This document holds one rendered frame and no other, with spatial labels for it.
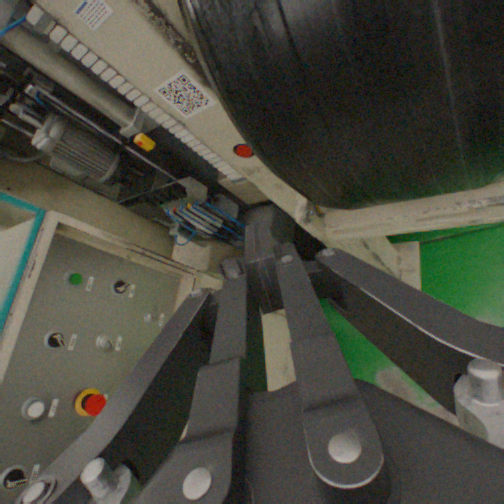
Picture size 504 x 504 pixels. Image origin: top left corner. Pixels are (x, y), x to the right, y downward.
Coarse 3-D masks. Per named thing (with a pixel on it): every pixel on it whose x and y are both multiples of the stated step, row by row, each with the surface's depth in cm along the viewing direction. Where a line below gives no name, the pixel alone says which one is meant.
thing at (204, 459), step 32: (224, 288) 14; (224, 320) 12; (256, 320) 13; (224, 352) 10; (256, 352) 11; (224, 384) 8; (256, 384) 9; (192, 416) 7; (224, 416) 7; (192, 448) 6; (224, 448) 6; (192, 480) 5; (224, 480) 5
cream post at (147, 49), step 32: (32, 0) 39; (64, 0) 39; (128, 0) 38; (160, 0) 41; (96, 32) 42; (128, 32) 42; (160, 32) 41; (128, 64) 47; (160, 64) 46; (192, 64) 45; (192, 128) 59; (224, 128) 58; (224, 160) 67; (256, 160) 66; (288, 192) 76; (384, 256) 117
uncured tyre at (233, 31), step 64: (192, 0) 26; (256, 0) 23; (320, 0) 22; (384, 0) 20; (448, 0) 19; (256, 64) 26; (320, 64) 24; (384, 64) 23; (448, 64) 22; (256, 128) 31; (320, 128) 29; (384, 128) 27; (448, 128) 25; (320, 192) 37; (384, 192) 36; (448, 192) 37
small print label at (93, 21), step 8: (88, 0) 38; (96, 0) 38; (80, 8) 39; (88, 8) 39; (96, 8) 39; (104, 8) 39; (80, 16) 40; (88, 16) 40; (96, 16) 40; (104, 16) 40; (88, 24) 41; (96, 24) 41
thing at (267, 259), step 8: (256, 224) 21; (264, 224) 20; (256, 232) 19; (264, 232) 19; (264, 240) 17; (272, 240) 21; (264, 248) 16; (272, 248) 17; (264, 256) 15; (272, 256) 15; (264, 264) 15; (272, 264) 15; (264, 272) 15; (272, 272) 15; (272, 280) 15; (272, 288) 16; (272, 296) 16; (280, 296) 16; (280, 304) 16
